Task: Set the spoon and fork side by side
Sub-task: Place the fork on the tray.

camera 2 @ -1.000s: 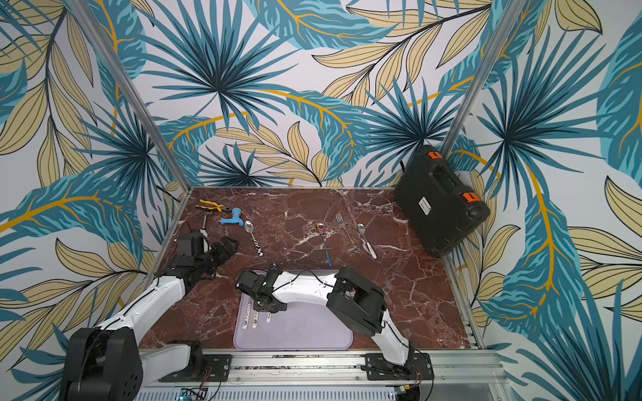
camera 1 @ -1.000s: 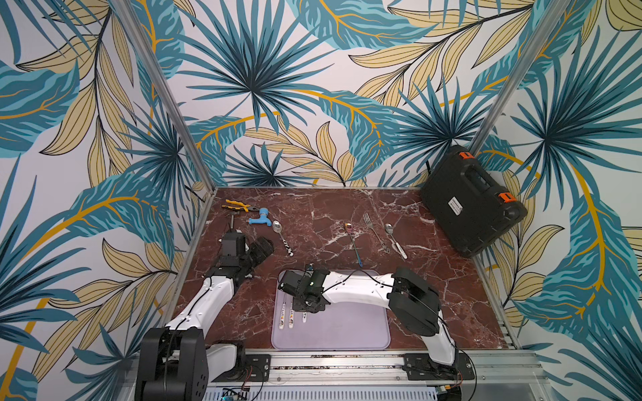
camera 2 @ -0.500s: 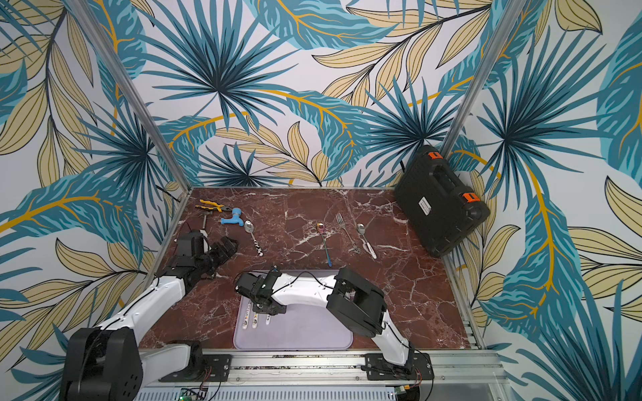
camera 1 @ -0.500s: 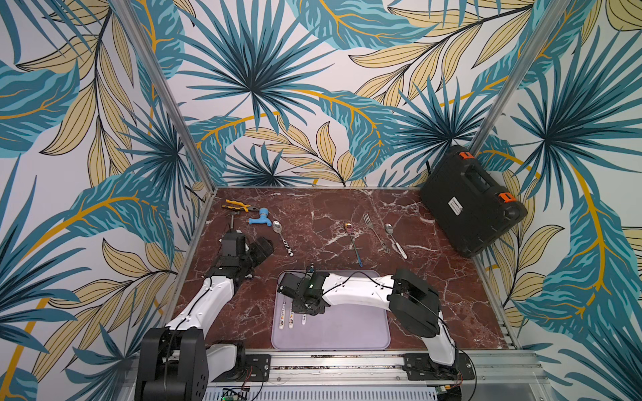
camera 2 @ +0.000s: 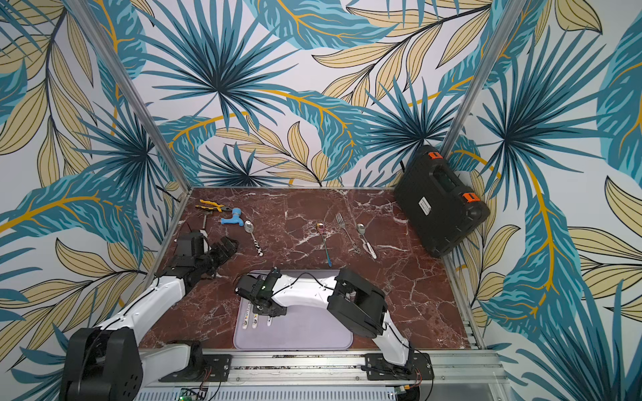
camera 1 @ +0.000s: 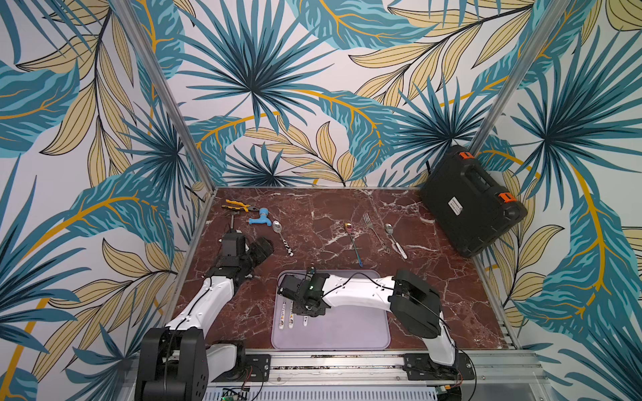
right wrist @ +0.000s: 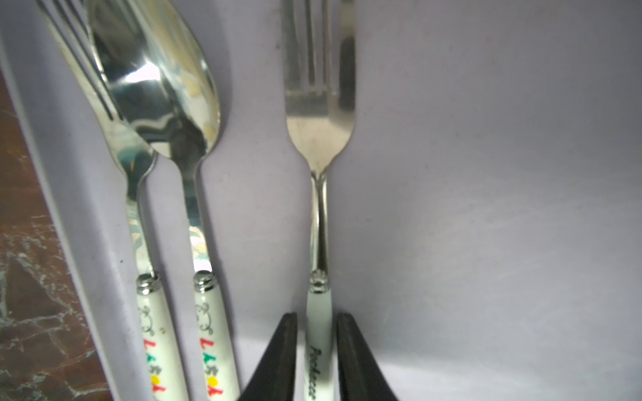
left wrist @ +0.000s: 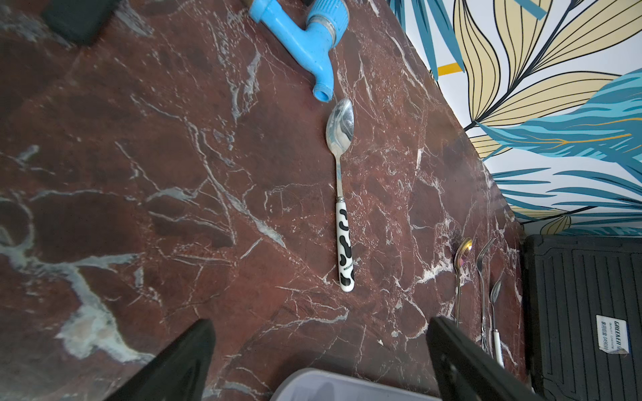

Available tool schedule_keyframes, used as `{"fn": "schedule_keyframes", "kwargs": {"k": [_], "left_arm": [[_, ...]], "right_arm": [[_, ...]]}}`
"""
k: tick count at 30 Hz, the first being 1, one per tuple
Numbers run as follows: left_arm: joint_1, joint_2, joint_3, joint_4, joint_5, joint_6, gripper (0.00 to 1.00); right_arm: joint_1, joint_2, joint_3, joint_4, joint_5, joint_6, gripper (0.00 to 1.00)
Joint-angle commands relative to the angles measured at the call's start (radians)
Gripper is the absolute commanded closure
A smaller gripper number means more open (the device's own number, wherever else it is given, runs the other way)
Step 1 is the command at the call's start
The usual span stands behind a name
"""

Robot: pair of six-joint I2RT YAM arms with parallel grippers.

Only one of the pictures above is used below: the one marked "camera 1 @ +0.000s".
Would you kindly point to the cartoon handle fork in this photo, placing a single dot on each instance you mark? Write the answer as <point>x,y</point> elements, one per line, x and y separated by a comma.
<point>282,317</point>

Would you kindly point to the lavender placemat tray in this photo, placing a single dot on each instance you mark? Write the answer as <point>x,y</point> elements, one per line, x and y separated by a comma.
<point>347,328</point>

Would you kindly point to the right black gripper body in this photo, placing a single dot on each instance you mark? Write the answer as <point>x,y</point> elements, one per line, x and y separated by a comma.
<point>296,301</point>

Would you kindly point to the aluminium front rail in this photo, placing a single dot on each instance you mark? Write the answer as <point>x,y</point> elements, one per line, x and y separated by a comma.
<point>500,374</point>

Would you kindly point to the blue plastic faucet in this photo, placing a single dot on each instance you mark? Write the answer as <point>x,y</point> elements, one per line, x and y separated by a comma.
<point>263,218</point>

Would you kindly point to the all steel fork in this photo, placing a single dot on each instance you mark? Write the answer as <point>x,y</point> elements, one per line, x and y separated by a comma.
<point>370,225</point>

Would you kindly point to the cow pattern handle spoon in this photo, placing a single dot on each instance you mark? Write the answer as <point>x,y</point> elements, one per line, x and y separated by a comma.
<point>278,228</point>

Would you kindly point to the black tool case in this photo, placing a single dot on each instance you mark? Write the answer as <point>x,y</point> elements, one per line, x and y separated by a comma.
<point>471,208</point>

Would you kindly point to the iridescent spoon blue handle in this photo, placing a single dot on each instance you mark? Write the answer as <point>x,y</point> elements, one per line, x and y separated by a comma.
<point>348,227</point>

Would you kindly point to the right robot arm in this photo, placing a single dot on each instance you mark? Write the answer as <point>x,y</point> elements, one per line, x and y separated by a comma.
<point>414,303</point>

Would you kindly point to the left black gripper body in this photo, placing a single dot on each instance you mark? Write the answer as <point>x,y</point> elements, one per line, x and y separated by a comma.
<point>254,255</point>

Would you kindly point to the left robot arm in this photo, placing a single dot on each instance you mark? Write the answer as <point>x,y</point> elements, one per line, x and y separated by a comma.
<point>174,362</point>

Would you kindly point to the yellow handled pliers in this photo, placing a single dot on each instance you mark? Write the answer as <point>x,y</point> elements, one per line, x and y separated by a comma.
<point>238,206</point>

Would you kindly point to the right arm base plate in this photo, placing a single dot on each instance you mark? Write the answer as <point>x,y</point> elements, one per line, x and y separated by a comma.
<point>420,367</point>

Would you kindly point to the cartoon handle spoon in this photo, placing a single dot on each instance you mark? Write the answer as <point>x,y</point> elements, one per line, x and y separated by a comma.
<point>291,316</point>

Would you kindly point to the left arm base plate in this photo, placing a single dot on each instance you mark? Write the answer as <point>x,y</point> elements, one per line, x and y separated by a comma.
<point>252,368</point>

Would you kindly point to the white handle steel spoon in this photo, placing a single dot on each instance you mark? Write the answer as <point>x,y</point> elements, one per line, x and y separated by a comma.
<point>390,232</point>

